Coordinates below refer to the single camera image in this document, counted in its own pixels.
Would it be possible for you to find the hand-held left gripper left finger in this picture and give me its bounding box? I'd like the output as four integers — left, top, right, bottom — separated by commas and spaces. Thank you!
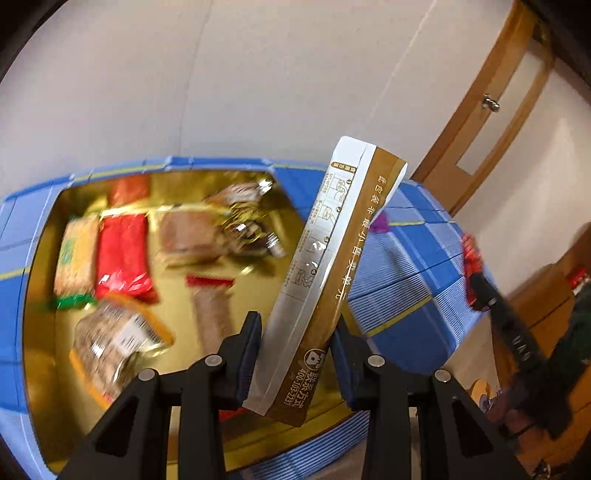
60, 311, 263, 480

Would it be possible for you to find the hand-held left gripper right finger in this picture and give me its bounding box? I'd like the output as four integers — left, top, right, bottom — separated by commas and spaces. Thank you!
330, 318, 529, 480

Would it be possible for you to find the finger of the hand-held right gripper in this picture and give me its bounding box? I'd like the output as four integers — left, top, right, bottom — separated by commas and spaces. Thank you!
471, 272, 513, 333

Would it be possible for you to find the small red snack packet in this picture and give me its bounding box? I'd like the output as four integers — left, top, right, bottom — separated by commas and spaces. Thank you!
462, 233, 485, 308

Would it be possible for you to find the oat bar with red ends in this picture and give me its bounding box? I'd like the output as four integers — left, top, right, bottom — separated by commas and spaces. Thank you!
185, 273, 236, 365

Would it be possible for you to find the long white gold packet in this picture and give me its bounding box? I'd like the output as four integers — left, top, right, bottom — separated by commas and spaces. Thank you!
242, 136, 408, 428

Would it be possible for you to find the gold tray box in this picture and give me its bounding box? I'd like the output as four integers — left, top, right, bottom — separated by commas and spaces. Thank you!
21, 168, 370, 474

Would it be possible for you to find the dark brown gold snack packet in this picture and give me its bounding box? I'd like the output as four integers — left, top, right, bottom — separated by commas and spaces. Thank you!
203, 180, 287, 259

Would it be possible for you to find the granola packet with orange edge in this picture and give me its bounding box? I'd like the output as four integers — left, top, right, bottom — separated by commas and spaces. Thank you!
69, 298, 175, 409

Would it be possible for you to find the tan clear snack packet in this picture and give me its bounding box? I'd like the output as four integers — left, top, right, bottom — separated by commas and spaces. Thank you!
157, 208, 222, 268

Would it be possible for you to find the large red snack packet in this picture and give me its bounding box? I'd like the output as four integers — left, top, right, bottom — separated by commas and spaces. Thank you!
95, 215, 160, 304

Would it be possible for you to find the oat bar with green ends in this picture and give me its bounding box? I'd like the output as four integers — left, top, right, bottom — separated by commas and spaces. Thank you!
48, 217, 100, 311

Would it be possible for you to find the orange snack packet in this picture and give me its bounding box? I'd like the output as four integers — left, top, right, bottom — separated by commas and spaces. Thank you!
108, 175, 151, 208

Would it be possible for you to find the dark clothing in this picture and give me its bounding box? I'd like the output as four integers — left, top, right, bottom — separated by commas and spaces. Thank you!
540, 295, 591, 439

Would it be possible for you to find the wooden door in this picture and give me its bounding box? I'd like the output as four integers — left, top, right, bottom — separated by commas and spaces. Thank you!
411, 0, 557, 217

